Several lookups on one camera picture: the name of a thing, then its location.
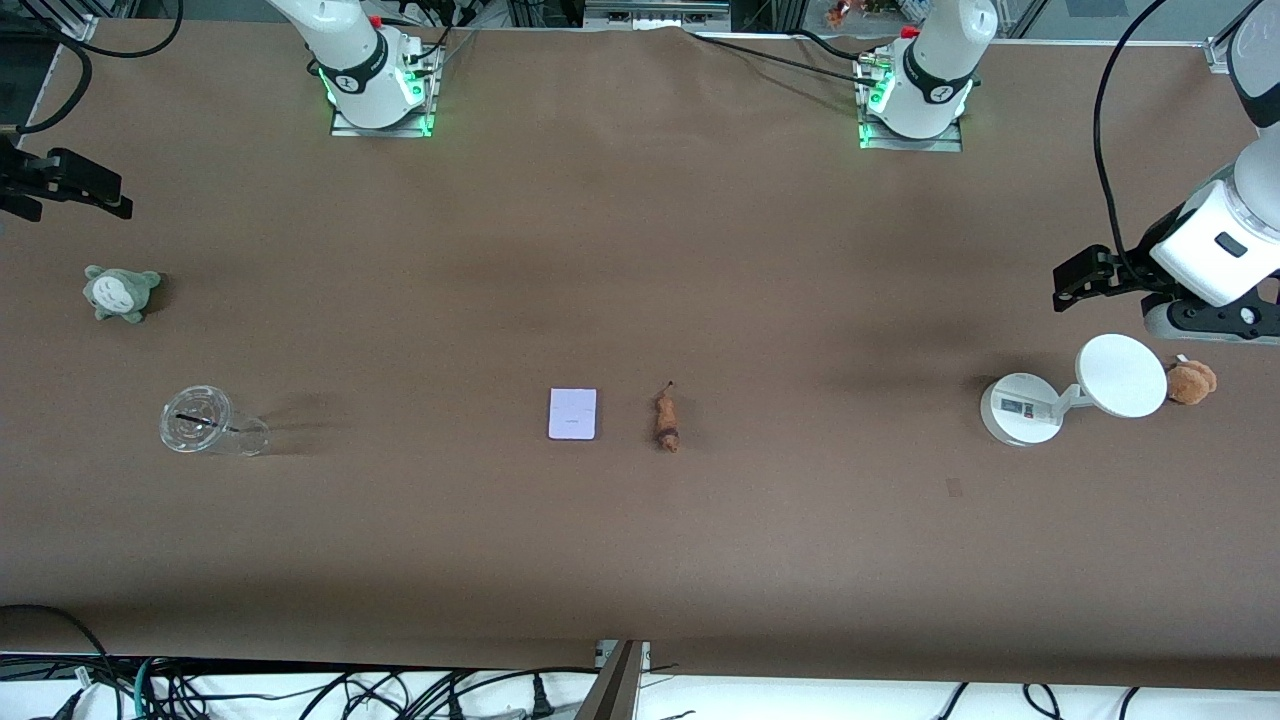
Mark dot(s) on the brown lion figurine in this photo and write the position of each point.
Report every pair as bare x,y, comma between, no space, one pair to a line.
667,420

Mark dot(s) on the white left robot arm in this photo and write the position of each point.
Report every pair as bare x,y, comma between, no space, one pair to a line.
935,75

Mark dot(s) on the white round desk lamp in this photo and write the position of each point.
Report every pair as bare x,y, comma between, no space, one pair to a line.
1120,378

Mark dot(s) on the grey green plush toy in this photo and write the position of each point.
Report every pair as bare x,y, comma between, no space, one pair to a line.
120,293

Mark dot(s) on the clear plastic cup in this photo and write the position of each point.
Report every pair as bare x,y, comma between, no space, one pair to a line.
205,422

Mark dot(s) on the colourful toy pile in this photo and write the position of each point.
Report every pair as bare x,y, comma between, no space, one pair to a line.
860,10

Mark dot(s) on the grey power strip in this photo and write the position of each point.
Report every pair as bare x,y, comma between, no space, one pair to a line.
655,12

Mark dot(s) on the black power plug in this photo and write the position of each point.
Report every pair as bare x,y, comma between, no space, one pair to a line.
541,700

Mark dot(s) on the aluminium frame corner bracket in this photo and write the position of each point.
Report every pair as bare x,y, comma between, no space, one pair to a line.
1222,52
78,28

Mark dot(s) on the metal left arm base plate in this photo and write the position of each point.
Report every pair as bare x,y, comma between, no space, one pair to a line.
940,145

